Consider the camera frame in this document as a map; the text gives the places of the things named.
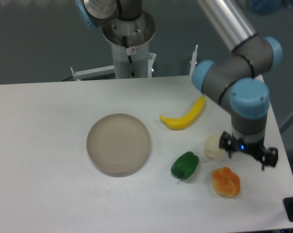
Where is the grey metal leg right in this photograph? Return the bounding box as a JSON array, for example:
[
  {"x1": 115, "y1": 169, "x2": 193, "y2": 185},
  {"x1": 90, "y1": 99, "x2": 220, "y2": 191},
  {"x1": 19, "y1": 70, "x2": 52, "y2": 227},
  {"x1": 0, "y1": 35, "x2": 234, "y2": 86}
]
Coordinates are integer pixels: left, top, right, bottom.
[{"x1": 279, "y1": 109, "x2": 293, "y2": 134}]

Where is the orange toy bread knot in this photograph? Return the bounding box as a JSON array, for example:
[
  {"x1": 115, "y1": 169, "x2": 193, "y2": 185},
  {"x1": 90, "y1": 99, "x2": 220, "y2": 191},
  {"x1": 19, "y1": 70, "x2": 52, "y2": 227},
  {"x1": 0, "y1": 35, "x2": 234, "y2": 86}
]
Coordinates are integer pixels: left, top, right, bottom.
[{"x1": 212, "y1": 166, "x2": 241, "y2": 198}]

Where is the white metal bracket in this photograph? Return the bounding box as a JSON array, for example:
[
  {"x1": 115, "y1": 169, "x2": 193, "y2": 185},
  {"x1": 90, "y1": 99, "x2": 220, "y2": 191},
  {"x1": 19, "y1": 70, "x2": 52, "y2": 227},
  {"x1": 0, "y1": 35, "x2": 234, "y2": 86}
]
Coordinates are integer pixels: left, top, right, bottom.
[
  {"x1": 189, "y1": 44, "x2": 198, "y2": 76},
  {"x1": 70, "y1": 65, "x2": 114, "y2": 81}
]

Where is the white metal bracket left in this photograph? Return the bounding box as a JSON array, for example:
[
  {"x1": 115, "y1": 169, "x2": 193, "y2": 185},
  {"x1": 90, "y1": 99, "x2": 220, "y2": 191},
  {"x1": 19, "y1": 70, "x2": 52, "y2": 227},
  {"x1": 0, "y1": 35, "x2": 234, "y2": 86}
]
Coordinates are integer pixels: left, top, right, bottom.
[{"x1": 70, "y1": 65, "x2": 114, "y2": 81}]

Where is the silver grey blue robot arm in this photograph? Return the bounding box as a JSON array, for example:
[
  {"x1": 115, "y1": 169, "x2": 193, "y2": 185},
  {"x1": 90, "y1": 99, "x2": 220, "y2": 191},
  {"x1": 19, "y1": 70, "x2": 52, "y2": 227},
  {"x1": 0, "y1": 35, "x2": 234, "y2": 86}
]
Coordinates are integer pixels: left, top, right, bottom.
[{"x1": 76, "y1": 0, "x2": 283, "y2": 167}]

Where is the beige round plate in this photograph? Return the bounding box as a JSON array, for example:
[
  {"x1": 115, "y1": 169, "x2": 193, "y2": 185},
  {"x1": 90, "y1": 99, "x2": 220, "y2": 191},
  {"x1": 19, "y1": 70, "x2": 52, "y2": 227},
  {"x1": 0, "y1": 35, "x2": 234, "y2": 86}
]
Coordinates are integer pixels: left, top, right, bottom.
[{"x1": 86, "y1": 113, "x2": 151, "y2": 176}]

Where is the white metal bracket right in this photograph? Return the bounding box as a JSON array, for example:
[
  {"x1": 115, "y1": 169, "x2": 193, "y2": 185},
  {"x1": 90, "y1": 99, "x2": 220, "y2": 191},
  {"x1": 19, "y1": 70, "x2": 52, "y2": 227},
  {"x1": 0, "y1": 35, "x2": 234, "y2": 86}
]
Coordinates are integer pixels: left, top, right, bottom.
[{"x1": 189, "y1": 44, "x2": 198, "y2": 76}]

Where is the green toy bell pepper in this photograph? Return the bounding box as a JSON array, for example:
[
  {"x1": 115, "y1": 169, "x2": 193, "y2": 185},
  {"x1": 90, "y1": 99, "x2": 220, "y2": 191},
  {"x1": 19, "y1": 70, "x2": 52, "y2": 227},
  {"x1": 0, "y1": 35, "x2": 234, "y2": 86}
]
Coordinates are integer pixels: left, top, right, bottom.
[{"x1": 170, "y1": 151, "x2": 199, "y2": 180}]

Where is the yellow toy banana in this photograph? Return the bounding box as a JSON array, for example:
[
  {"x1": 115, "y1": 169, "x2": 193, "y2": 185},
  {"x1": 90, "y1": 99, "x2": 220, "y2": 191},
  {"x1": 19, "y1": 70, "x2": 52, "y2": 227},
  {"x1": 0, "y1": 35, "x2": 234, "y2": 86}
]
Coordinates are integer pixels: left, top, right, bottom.
[{"x1": 159, "y1": 96, "x2": 206, "y2": 130}]

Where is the blue plastic bag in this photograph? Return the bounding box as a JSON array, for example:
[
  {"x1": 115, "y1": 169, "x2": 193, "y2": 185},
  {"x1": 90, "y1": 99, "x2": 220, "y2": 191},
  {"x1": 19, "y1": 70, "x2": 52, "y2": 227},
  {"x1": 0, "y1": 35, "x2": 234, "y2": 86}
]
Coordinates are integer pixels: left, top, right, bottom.
[{"x1": 244, "y1": 0, "x2": 293, "y2": 15}]

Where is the black cable on pedestal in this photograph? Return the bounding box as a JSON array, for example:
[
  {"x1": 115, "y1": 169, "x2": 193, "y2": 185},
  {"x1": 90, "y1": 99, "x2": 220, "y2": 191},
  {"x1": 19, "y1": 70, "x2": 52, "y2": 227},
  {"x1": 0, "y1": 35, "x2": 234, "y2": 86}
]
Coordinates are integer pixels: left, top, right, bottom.
[{"x1": 122, "y1": 35, "x2": 136, "y2": 78}]

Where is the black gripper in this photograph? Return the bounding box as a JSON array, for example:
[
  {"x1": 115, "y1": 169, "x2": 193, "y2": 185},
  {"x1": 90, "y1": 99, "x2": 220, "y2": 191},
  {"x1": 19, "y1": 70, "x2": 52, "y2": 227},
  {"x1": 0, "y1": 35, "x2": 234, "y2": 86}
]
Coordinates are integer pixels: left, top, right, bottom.
[{"x1": 219, "y1": 132, "x2": 278, "y2": 171}]

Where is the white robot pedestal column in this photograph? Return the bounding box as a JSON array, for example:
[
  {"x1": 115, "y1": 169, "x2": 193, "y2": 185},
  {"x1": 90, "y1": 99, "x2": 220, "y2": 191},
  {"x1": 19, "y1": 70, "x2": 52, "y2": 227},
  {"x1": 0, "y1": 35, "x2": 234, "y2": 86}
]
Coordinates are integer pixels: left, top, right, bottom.
[{"x1": 102, "y1": 10, "x2": 156, "y2": 79}]

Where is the white toy garlic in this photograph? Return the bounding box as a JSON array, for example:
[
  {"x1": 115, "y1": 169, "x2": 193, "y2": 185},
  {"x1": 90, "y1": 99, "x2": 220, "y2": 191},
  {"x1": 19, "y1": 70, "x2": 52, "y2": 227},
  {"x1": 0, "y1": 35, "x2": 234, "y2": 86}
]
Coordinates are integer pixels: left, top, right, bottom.
[{"x1": 203, "y1": 134, "x2": 228, "y2": 162}]

